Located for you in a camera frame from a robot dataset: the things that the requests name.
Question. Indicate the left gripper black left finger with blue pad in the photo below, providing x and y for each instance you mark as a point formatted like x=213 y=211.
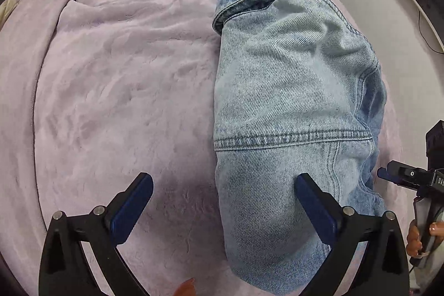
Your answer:
x=64 y=268

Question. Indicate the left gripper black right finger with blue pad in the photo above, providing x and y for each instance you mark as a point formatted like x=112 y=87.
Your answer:
x=375 y=242

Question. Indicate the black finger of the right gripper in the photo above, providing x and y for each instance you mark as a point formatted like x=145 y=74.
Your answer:
x=405 y=176

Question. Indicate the blue denim jacket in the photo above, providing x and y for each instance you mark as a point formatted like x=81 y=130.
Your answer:
x=298 y=90

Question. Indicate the person's left hand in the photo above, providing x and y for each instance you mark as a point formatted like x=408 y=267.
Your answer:
x=187 y=288

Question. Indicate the lilac plush blanket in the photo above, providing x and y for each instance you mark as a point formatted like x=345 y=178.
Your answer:
x=94 y=92

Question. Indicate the cream quilted pillow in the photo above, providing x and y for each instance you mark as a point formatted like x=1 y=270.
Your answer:
x=6 y=9

